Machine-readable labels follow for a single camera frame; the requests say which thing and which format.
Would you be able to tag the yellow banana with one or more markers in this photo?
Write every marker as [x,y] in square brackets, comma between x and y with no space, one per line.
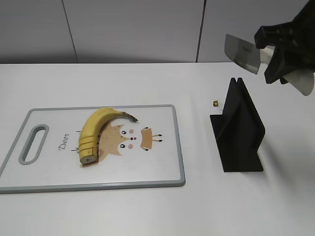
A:
[87,145]

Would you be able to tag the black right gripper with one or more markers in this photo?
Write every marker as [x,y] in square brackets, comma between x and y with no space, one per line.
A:
[294,44]

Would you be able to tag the black knife stand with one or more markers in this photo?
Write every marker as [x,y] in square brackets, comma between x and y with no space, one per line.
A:
[238,131]

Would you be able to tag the white-handled kitchen knife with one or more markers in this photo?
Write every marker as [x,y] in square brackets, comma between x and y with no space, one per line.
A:
[248,57]

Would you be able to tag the white grey-rimmed cutting board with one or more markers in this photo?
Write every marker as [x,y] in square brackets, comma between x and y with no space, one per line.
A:
[44,154]

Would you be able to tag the small brass nut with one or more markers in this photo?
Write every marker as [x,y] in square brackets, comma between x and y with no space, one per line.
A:
[215,103]

